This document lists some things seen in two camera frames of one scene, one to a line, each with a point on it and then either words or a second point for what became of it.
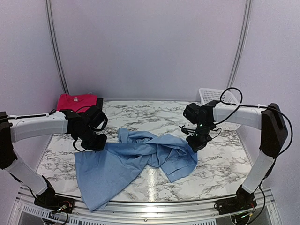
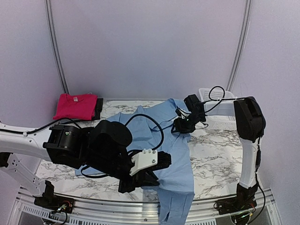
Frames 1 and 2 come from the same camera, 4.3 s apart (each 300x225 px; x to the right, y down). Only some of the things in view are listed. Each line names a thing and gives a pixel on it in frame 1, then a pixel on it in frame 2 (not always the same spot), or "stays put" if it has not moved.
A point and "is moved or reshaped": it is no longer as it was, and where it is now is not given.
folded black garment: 100,104 stays put
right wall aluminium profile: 241,45 stays put
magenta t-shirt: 74,101 stays put
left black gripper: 100,146 -> 141,180
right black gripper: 197,145 -> 180,125
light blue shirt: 104,173 is moved or reshaped
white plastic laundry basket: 207,95 stays put
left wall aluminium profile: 51,34 stays put
